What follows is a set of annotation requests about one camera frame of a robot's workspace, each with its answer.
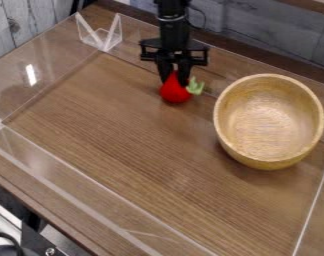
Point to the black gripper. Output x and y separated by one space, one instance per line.
194 54

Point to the red toy strawberry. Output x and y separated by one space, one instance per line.
175 93

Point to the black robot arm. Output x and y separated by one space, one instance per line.
174 47

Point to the wooden bowl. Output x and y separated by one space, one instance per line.
269 121

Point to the clear acrylic tray wall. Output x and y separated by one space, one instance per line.
126 172

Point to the black table clamp bracket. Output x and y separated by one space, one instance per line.
35 245

